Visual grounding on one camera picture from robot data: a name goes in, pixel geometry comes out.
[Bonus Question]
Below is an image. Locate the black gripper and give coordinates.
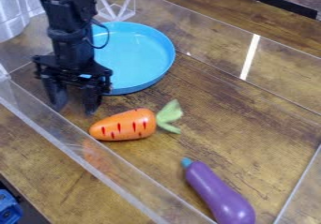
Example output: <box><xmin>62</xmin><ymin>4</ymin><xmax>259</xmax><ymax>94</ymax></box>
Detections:
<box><xmin>32</xmin><ymin>27</ymin><xmax>112</xmax><ymax>115</ymax></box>

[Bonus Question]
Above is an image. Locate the orange toy carrot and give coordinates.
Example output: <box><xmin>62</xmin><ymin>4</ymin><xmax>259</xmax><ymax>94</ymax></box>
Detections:
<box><xmin>89</xmin><ymin>99</ymin><xmax>183</xmax><ymax>142</ymax></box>

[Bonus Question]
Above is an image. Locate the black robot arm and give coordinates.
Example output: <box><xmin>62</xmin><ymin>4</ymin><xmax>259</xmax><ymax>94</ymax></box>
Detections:
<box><xmin>32</xmin><ymin>0</ymin><xmax>112</xmax><ymax>114</ymax></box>

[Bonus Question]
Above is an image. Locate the blue round plate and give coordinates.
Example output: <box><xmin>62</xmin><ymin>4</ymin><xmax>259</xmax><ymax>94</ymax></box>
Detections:
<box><xmin>90</xmin><ymin>22</ymin><xmax>175</xmax><ymax>96</ymax></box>

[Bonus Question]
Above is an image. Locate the white tiled curtain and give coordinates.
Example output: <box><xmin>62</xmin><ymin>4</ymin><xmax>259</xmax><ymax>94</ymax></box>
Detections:
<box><xmin>0</xmin><ymin>0</ymin><xmax>123</xmax><ymax>43</ymax></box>

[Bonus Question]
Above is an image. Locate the blue object at corner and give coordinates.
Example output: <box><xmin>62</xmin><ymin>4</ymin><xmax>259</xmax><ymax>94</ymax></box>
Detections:
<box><xmin>0</xmin><ymin>189</ymin><xmax>22</xmax><ymax>224</ymax></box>

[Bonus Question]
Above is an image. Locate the purple toy eggplant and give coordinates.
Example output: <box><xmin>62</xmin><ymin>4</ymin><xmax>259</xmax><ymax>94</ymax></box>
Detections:
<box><xmin>181</xmin><ymin>157</ymin><xmax>255</xmax><ymax>224</ymax></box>

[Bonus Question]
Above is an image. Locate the clear acrylic enclosure wall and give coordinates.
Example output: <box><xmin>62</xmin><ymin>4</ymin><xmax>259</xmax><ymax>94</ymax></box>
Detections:
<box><xmin>0</xmin><ymin>0</ymin><xmax>321</xmax><ymax>224</ymax></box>

